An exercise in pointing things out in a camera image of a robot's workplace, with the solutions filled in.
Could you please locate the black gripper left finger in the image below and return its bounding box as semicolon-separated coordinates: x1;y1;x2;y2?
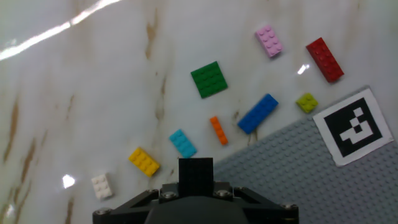
92;182;180;224

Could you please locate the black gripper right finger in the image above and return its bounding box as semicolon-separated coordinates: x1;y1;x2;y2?
213;182;300;224

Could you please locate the black Lego plate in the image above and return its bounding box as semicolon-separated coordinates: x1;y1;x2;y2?
178;157;215;197

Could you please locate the white Lego brick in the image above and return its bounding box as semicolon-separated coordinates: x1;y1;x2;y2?
91;172;114;200

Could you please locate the grey Lego baseplate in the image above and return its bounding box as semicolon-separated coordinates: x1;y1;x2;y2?
213;85;398;224

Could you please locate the yellow Lego brick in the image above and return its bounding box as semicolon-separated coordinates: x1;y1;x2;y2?
128;147;161;178

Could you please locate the cyan Lego brick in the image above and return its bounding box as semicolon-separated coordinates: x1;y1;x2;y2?
169;129;198;159

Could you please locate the orange narrow Lego brick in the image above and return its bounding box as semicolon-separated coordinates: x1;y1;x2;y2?
209;116;229;146

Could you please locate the blue Lego brick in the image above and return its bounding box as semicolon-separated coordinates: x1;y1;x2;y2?
237;93;279;135

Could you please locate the lime Lego brick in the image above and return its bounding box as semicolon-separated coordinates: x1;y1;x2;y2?
295;92;319;114

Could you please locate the green square Lego plate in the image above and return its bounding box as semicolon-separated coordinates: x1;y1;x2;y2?
190;60;229;99

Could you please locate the red Lego brick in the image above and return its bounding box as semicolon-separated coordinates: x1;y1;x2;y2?
305;37;345;83

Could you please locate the pink Lego brick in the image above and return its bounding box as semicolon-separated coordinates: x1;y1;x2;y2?
254;24;284;58

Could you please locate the black white fiducial marker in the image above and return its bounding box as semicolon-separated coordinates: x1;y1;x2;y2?
312;88;394;167

